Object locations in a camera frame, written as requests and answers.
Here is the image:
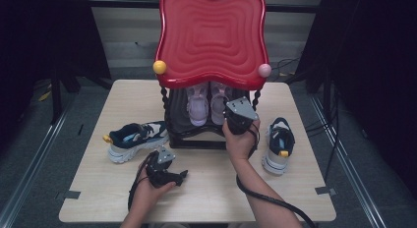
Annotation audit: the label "person's right hand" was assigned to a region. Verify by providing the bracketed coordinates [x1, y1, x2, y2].
[221, 120, 261, 162]

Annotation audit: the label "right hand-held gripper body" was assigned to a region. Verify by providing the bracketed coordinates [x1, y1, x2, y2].
[223, 96, 260, 136]

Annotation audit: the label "dark curtain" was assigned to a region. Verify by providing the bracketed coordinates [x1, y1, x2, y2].
[296, 0, 417, 200]
[0, 0, 112, 150]

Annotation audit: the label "dark metal stand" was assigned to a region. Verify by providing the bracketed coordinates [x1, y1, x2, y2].
[48, 69, 64, 126]

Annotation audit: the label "grey tape piece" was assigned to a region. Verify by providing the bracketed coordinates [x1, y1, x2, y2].
[315, 186, 338, 197]
[55, 190, 82, 201]

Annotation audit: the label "yellow floor object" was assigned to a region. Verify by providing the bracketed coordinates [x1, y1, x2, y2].
[37, 89, 53, 103]

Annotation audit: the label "person's left hand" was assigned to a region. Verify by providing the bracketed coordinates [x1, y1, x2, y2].
[131, 175, 177, 212]

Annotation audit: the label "metal floor rail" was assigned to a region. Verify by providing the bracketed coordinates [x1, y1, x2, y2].
[0, 96, 78, 228]
[309, 94, 387, 228]

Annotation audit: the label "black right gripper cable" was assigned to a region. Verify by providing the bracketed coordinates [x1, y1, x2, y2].
[235, 121, 318, 228]

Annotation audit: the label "red and black shoe rack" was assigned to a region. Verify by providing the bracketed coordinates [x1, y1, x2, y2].
[152, 0, 273, 151]

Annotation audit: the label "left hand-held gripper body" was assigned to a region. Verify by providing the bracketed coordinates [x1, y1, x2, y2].
[146, 146, 183, 189]

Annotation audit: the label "purple sandal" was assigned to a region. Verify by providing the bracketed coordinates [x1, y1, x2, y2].
[209, 82, 234, 126]
[185, 83, 209, 128]

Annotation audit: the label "black floor cables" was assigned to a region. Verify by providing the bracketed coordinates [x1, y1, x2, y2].
[271, 55, 304, 86]

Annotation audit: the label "navy and white sneaker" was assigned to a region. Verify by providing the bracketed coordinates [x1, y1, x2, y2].
[102, 120, 170, 164]
[261, 117, 296, 176]

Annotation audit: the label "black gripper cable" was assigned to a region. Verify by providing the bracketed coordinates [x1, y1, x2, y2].
[235, 121, 318, 228]
[127, 150, 159, 212]

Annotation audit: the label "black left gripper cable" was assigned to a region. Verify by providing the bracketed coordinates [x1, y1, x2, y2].
[127, 150, 159, 212]

